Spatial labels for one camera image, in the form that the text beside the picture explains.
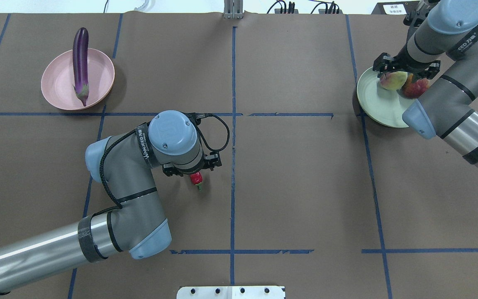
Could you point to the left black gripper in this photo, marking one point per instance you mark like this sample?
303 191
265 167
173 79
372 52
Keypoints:
169 169

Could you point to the aluminium frame post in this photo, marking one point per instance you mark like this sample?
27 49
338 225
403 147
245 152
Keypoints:
233 9

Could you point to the red chili pepper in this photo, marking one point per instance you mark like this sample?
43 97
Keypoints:
197 180

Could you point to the pink plate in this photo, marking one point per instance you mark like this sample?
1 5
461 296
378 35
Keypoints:
57 82

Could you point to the white label card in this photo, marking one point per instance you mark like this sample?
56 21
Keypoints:
396 8

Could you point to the green plate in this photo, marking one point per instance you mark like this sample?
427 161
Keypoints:
383 106

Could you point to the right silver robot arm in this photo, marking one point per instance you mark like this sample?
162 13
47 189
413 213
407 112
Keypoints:
439 27

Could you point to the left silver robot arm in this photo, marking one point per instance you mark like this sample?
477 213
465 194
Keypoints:
136 222

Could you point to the purple eggplant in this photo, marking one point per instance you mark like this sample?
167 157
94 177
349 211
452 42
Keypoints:
80 65

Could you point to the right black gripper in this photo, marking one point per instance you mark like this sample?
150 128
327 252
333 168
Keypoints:
405 66

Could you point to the yellow pink peach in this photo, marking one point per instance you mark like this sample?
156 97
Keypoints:
393 81

